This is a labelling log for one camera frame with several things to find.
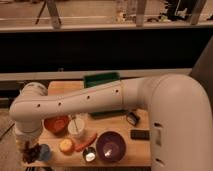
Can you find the blue plastic cup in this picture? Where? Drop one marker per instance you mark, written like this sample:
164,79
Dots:
45,153

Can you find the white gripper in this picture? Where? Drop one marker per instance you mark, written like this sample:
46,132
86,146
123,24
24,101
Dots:
26,138

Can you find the small black box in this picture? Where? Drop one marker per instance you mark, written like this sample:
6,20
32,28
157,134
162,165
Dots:
132,118

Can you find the white mug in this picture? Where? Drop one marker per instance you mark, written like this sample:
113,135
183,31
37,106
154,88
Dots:
76,127

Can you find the purple bowl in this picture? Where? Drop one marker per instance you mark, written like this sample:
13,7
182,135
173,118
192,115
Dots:
111,147

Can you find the black rectangular remote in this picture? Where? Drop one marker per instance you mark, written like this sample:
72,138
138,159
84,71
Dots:
139,134

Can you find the small metal cup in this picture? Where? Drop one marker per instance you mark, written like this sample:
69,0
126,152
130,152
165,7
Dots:
89,154

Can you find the orange carrot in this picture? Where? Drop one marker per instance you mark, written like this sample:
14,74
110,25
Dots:
88,142

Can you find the yellow round fruit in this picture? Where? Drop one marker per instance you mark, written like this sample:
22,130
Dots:
66,146

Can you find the wooden table board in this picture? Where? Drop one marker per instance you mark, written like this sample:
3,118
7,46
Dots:
137,151

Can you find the dark grape bunch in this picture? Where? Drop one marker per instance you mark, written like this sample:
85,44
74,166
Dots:
30,154

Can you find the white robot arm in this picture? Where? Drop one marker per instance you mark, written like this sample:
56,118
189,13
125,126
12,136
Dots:
180,115

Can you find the red bowl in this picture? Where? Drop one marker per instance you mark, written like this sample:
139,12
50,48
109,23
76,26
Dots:
56,124

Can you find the green plastic tray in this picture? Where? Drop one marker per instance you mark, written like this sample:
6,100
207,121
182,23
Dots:
98,79

